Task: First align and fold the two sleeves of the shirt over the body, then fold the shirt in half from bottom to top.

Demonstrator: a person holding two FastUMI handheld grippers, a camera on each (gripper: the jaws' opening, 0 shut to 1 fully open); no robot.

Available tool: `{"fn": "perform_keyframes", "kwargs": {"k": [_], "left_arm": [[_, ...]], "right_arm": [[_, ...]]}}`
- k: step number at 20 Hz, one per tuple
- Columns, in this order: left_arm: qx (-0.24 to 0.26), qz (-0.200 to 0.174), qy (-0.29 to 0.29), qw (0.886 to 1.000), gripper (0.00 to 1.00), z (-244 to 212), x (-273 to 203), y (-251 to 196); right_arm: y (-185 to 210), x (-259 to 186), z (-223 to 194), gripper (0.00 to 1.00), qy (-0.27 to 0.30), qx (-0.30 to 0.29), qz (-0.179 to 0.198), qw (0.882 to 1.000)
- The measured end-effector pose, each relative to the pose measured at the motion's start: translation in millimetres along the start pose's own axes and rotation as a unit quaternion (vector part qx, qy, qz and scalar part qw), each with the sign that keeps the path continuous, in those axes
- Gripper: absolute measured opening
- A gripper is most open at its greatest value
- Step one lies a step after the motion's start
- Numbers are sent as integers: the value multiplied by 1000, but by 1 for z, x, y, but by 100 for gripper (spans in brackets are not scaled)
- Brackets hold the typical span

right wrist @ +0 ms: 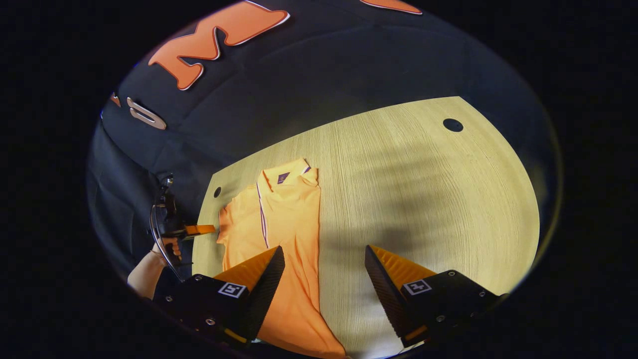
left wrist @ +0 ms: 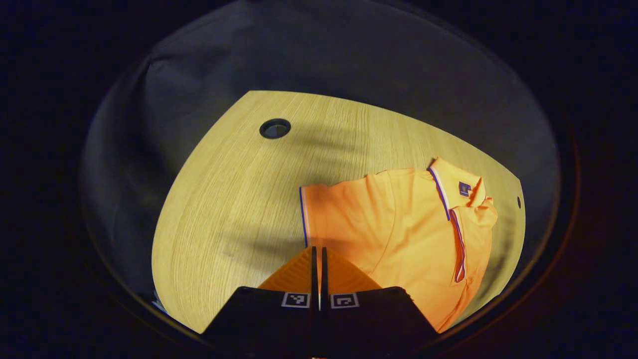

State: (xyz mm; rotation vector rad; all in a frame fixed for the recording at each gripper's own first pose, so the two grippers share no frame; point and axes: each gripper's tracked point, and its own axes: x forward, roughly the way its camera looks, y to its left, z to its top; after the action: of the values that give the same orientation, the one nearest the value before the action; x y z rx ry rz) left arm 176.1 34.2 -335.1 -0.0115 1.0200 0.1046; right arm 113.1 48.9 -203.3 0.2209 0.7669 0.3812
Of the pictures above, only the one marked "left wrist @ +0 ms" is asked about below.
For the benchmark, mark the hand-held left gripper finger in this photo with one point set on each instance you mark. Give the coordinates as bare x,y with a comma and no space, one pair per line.
324,274
314,274

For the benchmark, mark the orange T-shirt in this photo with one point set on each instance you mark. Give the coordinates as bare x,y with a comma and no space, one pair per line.
398,229

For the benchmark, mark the black backdrop cloth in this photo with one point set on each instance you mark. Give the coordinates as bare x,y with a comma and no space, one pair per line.
319,55

